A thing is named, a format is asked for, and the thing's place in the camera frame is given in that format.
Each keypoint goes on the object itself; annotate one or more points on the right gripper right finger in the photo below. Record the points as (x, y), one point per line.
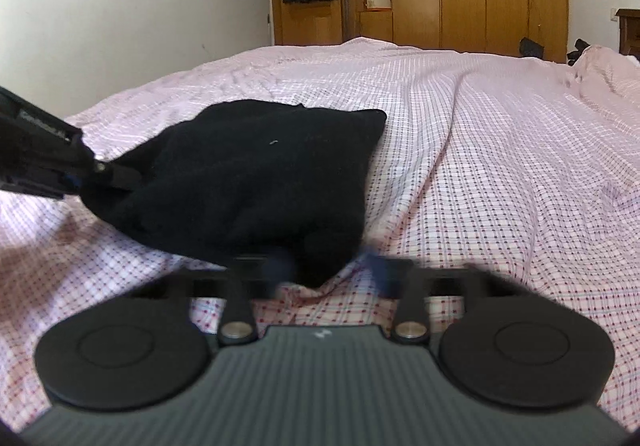
(402, 281)

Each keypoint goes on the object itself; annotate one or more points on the dark wooden headboard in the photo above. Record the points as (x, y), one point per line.
(629, 31)

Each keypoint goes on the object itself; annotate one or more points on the black garment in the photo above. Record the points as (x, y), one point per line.
(250, 178)

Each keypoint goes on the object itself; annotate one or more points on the pink checked bed sheet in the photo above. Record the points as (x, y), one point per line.
(485, 159)

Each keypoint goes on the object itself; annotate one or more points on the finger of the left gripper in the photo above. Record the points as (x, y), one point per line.
(110, 175)

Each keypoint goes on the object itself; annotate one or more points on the small black handbag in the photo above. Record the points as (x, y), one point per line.
(530, 49)

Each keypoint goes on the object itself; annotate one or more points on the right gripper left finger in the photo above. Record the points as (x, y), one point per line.
(249, 278)

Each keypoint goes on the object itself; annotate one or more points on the black item at bedside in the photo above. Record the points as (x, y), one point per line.
(580, 47)

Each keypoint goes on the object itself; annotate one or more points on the pink crumpled blanket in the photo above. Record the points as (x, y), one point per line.
(602, 73)

